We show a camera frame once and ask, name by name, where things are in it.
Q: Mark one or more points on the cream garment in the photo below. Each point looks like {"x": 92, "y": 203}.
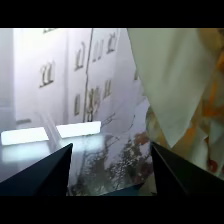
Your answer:
{"x": 170, "y": 76}

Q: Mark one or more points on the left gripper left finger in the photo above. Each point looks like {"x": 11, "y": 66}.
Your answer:
{"x": 40, "y": 176}

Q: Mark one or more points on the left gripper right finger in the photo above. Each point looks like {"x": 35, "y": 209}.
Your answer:
{"x": 180, "y": 178}

